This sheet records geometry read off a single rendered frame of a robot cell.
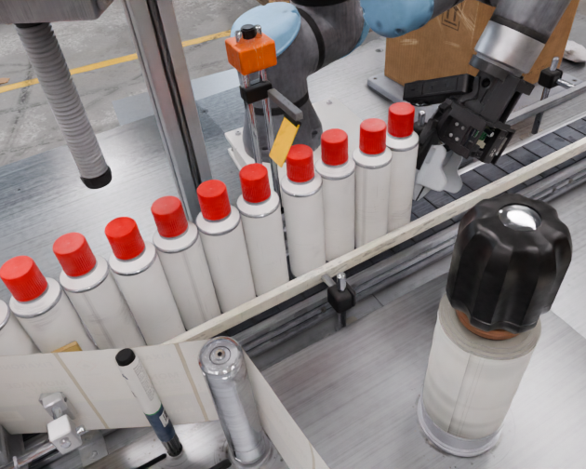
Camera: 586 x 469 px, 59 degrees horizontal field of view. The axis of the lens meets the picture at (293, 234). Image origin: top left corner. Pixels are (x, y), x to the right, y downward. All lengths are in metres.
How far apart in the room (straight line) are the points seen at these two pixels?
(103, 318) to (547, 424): 0.50
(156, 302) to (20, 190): 0.60
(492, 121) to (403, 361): 0.32
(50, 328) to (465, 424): 0.43
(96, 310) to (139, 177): 0.51
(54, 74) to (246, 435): 0.40
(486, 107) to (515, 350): 0.36
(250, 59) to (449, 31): 0.56
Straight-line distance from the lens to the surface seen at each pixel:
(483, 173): 0.94
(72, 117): 0.59
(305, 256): 0.69
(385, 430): 0.62
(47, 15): 0.48
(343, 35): 0.96
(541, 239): 0.39
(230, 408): 0.49
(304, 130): 0.93
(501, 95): 0.72
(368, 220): 0.72
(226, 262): 0.62
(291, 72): 0.88
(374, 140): 0.65
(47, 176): 1.17
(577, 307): 0.83
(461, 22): 1.07
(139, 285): 0.59
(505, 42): 0.72
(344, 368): 0.65
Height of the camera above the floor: 1.44
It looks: 44 degrees down
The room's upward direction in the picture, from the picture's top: 6 degrees counter-clockwise
